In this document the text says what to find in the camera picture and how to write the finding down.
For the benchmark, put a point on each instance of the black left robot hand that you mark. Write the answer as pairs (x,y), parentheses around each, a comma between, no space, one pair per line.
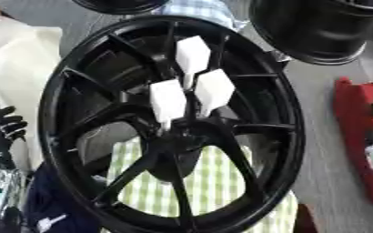
(4,127)

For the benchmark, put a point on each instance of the black spoked wheel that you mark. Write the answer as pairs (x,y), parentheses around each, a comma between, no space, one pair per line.
(83,100)

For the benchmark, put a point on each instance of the person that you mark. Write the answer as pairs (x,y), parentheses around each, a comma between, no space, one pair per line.
(14,69)

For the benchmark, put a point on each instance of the red tool case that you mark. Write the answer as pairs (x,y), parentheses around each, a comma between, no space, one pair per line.
(362,133)

